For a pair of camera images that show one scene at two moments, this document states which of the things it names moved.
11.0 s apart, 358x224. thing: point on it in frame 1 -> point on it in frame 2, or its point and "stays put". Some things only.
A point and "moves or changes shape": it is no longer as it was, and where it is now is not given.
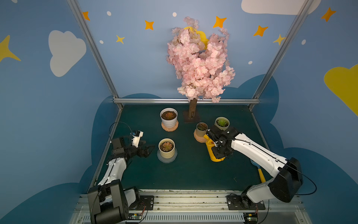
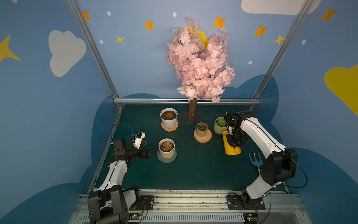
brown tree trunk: x=192 y=108 stays put
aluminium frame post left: x=92 y=45 stays put
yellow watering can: x=209 y=143 moves or changes shape
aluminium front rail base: x=198 y=207 stays put
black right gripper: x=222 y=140 -> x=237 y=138
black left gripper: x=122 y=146 stays put
